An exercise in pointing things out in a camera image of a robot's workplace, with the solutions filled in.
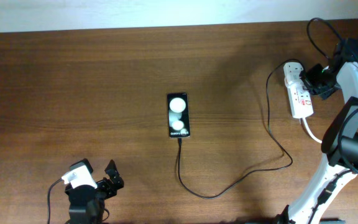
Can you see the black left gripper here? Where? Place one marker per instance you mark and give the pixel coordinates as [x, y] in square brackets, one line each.
[110, 190]

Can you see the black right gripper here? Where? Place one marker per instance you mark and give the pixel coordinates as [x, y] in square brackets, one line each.
[306, 76]

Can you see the black smartphone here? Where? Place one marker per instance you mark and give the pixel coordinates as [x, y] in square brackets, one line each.
[178, 115]

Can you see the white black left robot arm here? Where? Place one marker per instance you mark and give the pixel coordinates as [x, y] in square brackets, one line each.
[86, 196]

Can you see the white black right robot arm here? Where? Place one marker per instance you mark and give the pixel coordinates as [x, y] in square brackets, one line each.
[339, 145]

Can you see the white usb charger plug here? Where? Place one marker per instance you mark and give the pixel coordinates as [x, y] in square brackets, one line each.
[292, 71]

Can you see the white power strip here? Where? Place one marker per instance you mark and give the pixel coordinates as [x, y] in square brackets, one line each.
[300, 102]

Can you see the black base at bottom edge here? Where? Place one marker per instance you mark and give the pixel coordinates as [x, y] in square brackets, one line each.
[283, 218]

